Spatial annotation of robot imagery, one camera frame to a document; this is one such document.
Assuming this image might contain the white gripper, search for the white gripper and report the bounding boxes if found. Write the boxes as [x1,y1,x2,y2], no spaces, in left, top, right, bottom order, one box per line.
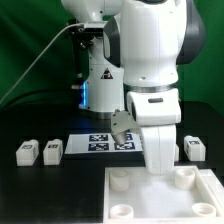
[111,110,176,175]

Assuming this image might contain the silver camera on mount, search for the silver camera on mount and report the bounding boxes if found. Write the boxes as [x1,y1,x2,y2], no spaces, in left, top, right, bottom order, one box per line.
[84,21,106,33]

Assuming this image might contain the white obstacle bar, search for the white obstacle bar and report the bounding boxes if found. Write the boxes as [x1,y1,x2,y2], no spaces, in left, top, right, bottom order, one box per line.
[200,169,224,209]

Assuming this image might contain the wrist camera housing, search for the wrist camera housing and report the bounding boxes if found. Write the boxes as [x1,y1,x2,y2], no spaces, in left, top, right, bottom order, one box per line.
[126,89,181,127]

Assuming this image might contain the white square tabletop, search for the white square tabletop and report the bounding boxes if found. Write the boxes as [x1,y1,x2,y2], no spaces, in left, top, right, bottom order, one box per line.
[103,166,224,224]

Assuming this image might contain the white fiducial marker sheet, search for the white fiducial marker sheet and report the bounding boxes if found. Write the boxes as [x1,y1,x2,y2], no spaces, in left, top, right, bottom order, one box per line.
[65,132,143,154]

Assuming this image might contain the white camera cable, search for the white camera cable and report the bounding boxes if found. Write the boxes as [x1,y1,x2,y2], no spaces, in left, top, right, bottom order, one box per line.
[0,23,85,106]

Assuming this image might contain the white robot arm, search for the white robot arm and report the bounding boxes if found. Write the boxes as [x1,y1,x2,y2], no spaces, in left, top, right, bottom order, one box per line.
[61,0,205,175]

